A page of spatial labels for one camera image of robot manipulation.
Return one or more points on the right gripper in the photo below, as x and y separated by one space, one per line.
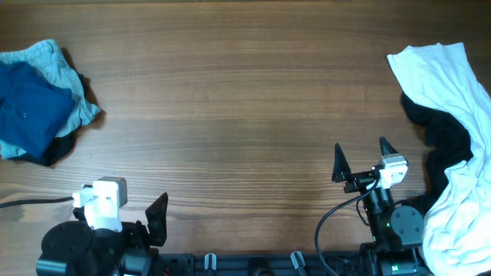
343 171

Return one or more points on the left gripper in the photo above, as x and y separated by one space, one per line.
156 225

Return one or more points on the blue t-shirt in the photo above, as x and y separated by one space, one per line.
32 109

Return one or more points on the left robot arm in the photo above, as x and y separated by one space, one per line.
73 248

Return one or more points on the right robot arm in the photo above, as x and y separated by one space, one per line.
396 228

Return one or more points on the black garment at right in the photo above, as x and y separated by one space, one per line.
450 142

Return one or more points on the black garment under denim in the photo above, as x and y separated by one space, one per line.
59 148

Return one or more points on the white garment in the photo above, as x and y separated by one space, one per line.
440 93

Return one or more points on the light blue denim shorts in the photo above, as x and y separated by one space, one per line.
48 60

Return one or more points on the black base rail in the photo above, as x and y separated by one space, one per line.
295 263

